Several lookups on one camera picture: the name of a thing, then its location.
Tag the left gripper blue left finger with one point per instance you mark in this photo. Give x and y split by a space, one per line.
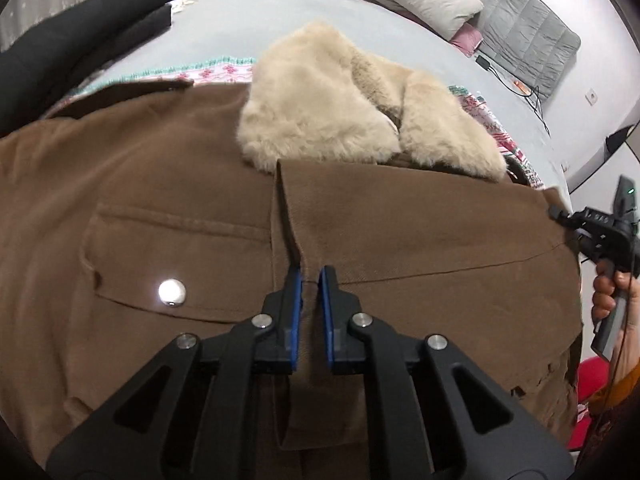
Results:
277 327

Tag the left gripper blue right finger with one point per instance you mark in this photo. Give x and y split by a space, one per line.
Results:
344 326

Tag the brown coat with fur collar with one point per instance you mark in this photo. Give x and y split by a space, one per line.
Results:
144 212

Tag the person's right hand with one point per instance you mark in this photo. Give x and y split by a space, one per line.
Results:
604 290

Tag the white grey sliding wardrobe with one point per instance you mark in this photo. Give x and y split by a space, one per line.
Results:
617 175

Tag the red plastic stool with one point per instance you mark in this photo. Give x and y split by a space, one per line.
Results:
592 377

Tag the grey quilted headboard cushion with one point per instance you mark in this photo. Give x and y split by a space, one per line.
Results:
530 41

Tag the pink small pillow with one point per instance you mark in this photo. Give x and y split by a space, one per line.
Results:
467 39

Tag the patterned pink green blanket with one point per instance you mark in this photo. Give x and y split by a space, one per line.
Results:
230 70

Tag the light blue bed sheet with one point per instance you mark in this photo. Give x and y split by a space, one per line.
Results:
207 29

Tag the black folded garment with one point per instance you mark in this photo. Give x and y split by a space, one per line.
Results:
59 53

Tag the white wall socket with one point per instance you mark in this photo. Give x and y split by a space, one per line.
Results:
592 97

